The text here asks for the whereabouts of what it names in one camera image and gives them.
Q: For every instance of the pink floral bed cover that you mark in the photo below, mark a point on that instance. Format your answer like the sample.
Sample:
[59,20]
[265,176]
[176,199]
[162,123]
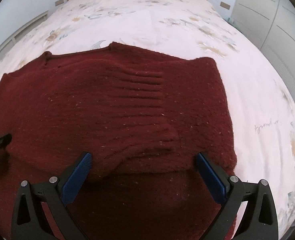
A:
[261,107]

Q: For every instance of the right wall switch plate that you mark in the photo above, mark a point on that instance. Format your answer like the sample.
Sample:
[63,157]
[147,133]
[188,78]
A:
[225,5]

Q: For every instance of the left wall switch plate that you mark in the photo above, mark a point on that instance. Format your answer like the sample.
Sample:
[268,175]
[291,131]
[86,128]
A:
[59,2]

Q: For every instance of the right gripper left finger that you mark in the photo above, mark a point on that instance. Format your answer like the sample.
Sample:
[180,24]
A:
[28,218]

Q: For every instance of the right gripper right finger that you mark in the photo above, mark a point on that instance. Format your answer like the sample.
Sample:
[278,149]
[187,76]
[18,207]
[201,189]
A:
[259,220]

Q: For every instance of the white wardrobe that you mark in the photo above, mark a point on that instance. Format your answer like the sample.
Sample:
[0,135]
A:
[270,26]

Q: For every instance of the wall switch plate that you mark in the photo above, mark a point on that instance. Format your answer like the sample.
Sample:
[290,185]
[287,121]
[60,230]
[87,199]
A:
[225,5]
[59,2]

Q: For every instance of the dark red knitted sweater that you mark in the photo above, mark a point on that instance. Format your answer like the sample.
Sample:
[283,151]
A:
[142,115]

